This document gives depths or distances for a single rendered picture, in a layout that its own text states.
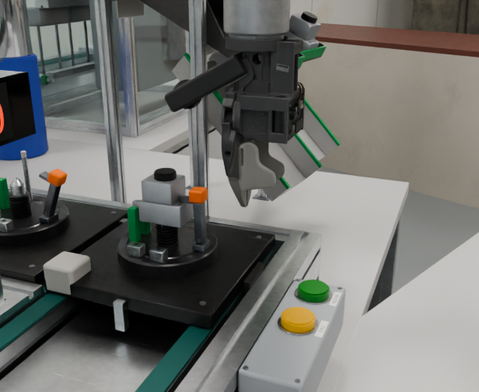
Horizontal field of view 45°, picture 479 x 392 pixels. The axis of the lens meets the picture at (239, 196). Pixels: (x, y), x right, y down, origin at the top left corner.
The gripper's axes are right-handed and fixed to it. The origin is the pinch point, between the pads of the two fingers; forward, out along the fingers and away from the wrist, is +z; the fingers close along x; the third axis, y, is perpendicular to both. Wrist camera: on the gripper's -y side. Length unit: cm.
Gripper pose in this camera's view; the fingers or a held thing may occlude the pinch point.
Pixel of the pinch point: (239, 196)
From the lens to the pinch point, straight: 74.8
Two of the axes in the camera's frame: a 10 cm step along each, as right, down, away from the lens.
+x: 3.7, -3.4, 8.7
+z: 0.0, 9.3, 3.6
